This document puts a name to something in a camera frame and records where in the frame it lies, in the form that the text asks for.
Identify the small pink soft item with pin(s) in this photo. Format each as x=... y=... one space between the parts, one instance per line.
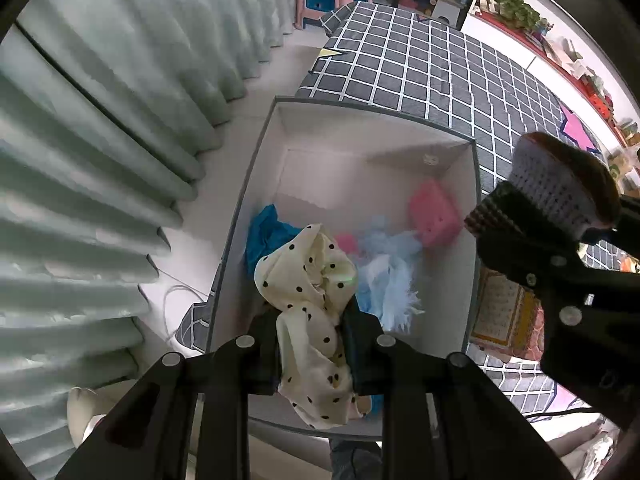
x=347 y=242

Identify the person's grey pants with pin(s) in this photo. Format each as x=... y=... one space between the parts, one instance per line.
x=355 y=460

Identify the pale green curtain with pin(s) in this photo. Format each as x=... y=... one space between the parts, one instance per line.
x=100 y=110

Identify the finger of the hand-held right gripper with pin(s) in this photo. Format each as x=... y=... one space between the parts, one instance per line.
x=520 y=255
x=627 y=240

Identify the yellow red printed mat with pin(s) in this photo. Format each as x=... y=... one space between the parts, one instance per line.
x=500 y=310

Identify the light blue fluffy cloth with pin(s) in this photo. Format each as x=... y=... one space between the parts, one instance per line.
x=390 y=270

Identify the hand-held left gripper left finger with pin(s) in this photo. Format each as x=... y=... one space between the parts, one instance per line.
x=260 y=355

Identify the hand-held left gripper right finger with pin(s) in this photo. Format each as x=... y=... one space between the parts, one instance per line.
x=362 y=355

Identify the grey white storage box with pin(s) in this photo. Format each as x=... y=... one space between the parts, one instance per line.
x=350 y=170

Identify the pink sponge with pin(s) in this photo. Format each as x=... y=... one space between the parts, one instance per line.
x=432 y=212

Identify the grey grid blanket with stars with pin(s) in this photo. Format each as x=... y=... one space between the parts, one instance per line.
x=425 y=70

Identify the white polka dot cloth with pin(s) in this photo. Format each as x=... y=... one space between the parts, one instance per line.
x=300 y=280

